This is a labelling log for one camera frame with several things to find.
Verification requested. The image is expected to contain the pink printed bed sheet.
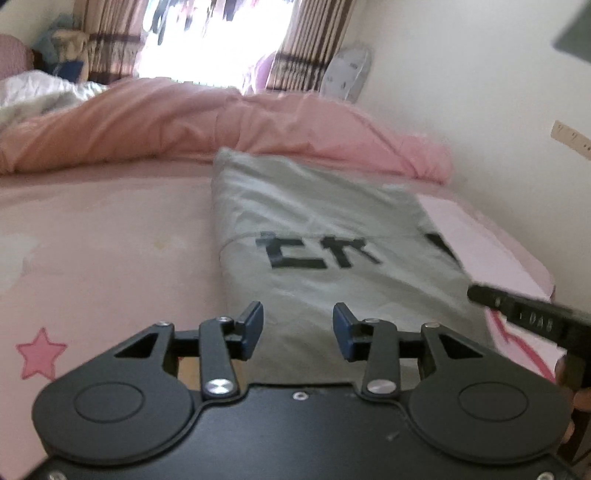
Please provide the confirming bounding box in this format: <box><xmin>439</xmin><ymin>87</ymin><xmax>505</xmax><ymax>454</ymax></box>
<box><xmin>0</xmin><ymin>157</ymin><xmax>571</xmax><ymax>480</ymax></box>

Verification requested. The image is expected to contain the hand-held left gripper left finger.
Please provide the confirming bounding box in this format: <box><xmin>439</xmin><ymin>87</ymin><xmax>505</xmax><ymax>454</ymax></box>
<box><xmin>113</xmin><ymin>301</ymin><xmax>265</xmax><ymax>400</ymax></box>

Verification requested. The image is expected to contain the white patterned quilt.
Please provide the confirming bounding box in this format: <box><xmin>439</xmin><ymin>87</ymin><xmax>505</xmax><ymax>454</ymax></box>
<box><xmin>0</xmin><ymin>71</ymin><xmax>109</xmax><ymax>127</ymax></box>

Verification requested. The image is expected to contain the blue plush toy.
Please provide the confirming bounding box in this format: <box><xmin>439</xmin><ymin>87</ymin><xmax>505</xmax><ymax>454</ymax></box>
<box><xmin>34</xmin><ymin>14</ymin><xmax>90</xmax><ymax>84</ymax></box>

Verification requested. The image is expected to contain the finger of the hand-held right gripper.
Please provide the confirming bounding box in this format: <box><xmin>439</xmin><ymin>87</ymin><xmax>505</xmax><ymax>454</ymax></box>
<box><xmin>467</xmin><ymin>282</ymin><xmax>573</xmax><ymax>344</ymax></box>

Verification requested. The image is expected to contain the grey shirt with black print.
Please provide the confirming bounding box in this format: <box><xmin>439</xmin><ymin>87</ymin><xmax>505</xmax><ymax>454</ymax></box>
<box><xmin>211</xmin><ymin>148</ymin><xmax>497</xmax><ymax>384</ymax></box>

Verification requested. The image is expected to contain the pink quilt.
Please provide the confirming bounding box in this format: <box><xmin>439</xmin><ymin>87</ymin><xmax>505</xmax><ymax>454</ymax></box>
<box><xmin>0</xmin><ymin>76</ymin><xmax>454</xmax><ymax>185</ymax></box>

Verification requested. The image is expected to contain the brown striped curtain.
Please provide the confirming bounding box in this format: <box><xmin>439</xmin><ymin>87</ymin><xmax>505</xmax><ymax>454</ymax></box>
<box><xmin>74</xmin><ymin>0</ymin><xmax>153</xmax><ymax>86</ymax></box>
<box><xmin>265</xmin><ymin>0</ymin><xmax>358</xmax><ymax>95</ymax></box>

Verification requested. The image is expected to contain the purple object by curtain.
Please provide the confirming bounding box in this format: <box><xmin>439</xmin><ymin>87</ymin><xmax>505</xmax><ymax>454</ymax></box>
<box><xmin>242</xmin><ymin>51</ymin><xmax>278</xmax><ymax>95</ymax></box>

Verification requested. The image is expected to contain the beige wall strip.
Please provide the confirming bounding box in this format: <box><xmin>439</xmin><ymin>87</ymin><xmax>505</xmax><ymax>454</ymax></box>
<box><xmin>551</xmin><ymin>120</ymin><xmax>591</xmax><ymax>161</ymax></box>

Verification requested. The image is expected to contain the person's right hand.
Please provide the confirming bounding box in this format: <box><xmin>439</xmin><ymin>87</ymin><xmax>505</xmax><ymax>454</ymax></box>
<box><xmin>555</xmin><ymin>356</ymin><xmax>591</xmax><ymax>464</ymax></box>

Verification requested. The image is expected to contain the pink headboard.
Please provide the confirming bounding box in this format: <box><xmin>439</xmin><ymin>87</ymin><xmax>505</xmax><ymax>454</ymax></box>
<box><xmin>0</xmin><ymin>34</ymin><xmax>38</xmax><ymax>79</ymax></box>

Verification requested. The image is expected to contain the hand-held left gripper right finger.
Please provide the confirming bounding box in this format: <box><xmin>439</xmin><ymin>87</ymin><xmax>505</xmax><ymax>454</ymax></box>
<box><xmin>332</xmin><ymin>302</ymin><xmax>479</xmax><ymax>400</ymax></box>

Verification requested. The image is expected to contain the dark wall panel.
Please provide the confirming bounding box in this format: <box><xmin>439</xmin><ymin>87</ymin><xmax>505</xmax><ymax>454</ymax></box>
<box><xmin>553</xmin><ymin>0</ymin><xmax>591</xmax><ymax>61</ymax></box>

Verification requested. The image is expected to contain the round white wall clock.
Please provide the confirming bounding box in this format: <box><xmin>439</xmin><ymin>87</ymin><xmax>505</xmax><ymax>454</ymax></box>
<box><xmin>321</xmin><ymin>41</ymin><xmax>372</xmax><ymax>104</ymax></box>

